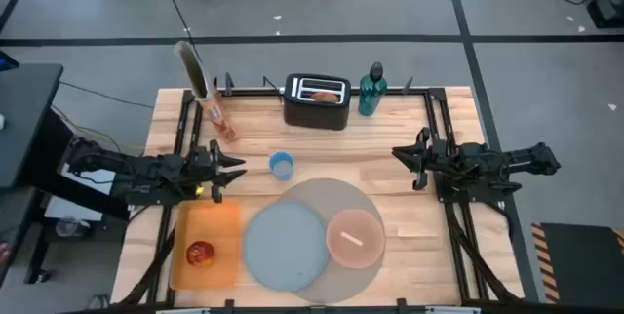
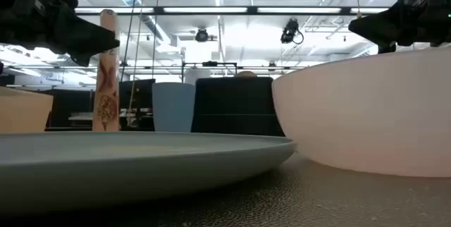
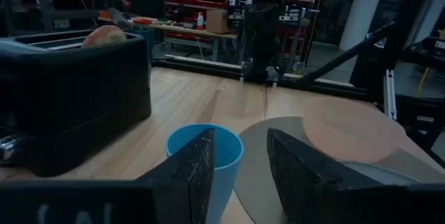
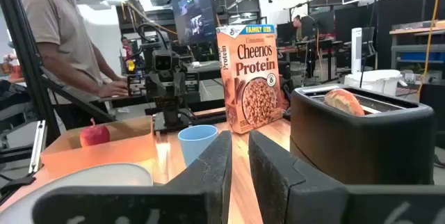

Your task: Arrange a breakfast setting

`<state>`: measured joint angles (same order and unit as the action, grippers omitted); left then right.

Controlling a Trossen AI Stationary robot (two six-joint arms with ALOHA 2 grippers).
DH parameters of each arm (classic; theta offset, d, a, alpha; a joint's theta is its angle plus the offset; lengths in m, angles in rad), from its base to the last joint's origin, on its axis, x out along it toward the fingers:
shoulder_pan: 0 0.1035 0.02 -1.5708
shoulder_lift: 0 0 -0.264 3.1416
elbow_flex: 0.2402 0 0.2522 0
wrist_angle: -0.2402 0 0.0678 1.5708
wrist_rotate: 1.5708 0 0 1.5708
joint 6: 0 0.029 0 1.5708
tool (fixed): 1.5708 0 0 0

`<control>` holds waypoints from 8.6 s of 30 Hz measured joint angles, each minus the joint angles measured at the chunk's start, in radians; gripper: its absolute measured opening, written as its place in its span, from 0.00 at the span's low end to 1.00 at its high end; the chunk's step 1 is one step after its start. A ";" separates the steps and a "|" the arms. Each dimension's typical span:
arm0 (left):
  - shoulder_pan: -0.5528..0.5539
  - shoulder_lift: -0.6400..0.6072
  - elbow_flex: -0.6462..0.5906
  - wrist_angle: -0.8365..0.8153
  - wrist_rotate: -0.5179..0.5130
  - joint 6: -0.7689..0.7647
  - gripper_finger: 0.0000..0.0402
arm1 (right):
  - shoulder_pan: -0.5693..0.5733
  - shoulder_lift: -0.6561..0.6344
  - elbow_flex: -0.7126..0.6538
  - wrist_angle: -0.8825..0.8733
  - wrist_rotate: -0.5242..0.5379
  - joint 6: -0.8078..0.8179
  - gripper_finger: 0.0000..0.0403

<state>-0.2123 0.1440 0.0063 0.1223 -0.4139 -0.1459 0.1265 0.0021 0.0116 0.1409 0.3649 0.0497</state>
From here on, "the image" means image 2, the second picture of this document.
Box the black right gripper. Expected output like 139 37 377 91
347 0 451 54

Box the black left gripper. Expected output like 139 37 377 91
0 0 121 68

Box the orange Cheerios cereal box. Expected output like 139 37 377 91
92 8 121 132

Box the black computer monitor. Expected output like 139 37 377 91
118 78 156 131

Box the pale pink bowl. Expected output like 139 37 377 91
271 47 451 178

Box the orange plastic tray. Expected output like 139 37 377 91
0 86 54 133

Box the small blue cup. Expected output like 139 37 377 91
152 82 197 133

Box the black ceiling spotlight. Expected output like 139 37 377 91
194 27 211 43

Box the grey-blue dinner plate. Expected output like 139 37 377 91
0 130 296 217

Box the black ceiling camera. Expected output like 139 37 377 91
280 18 304 45

